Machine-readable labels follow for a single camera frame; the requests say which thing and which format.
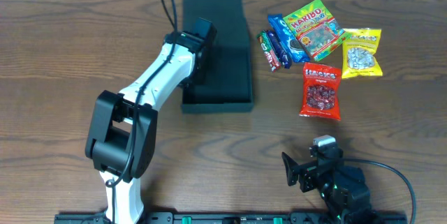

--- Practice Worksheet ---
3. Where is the black box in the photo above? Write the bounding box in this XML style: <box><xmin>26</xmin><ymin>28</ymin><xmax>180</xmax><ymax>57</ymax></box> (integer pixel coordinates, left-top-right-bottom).
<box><xmin>182</xmin><ymin>0</ymin><xmax>254</xmax><ymax>114</ymax></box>

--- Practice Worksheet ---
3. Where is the red Hacks candy bag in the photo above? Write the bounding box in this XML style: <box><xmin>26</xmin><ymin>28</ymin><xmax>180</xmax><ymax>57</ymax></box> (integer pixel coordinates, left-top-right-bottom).
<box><xmin>299</xmin><ymin>62</ymin><xmax>342</xmax><ymax>121</ymax></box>

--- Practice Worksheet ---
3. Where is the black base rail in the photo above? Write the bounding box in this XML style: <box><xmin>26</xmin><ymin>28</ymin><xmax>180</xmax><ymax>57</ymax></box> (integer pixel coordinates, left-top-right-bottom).
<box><xmin>54</xmin><ymin>211</ymin><xmax>409</xmax><ymax>224</ymax></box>

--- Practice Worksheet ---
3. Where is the green red KitKat bar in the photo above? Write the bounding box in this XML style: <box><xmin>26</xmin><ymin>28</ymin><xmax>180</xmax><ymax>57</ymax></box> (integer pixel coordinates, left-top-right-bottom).
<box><xmin>257</xmin><ymin>31</ymin><xmax>281</xmax><ymax>73</ymax></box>

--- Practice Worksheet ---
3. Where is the yellow Hacks candy bag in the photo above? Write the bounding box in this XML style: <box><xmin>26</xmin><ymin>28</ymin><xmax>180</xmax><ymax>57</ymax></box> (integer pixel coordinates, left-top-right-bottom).
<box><xmin>342</xmin><ymin>28</ymin><xmax>383</xmax><ymax>79</ymax></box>

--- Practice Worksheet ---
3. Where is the blue Oreo pack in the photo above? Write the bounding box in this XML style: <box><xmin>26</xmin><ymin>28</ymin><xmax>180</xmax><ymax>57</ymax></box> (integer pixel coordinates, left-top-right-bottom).
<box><xmin>268</xmin><ymin>14</ymin><xmax>310</xmax><ymax>63</ymax></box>

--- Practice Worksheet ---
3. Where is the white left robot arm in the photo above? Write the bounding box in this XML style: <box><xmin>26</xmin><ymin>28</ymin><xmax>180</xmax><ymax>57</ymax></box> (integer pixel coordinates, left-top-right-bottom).
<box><xmin>85</xmin><ymin>18</ymin><xmax>217</xmax><ymax>223</ymax></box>

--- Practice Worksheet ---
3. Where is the dark blue candy bar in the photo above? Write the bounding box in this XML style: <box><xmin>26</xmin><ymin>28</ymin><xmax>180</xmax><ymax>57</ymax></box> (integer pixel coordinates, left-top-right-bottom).
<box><xmin>266</xmin><ymin>30</ymin><xmax>292</xmax><ymax>69</ymax></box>

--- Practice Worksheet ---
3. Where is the Haribo gummy bag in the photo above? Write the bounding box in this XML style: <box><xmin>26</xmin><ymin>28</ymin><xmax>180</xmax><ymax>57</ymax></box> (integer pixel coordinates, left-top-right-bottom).
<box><xmin>283</xmin><ymin>0</ymin><xmax>351</xmax><ymax>61</ymax></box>

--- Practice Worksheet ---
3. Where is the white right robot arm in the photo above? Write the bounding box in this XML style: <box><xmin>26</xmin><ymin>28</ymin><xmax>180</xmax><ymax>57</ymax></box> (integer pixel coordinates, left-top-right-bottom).
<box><xmin>281</xmin><ymin>143</ymin><xmax>384</xmax><ymax>224</ymax></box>

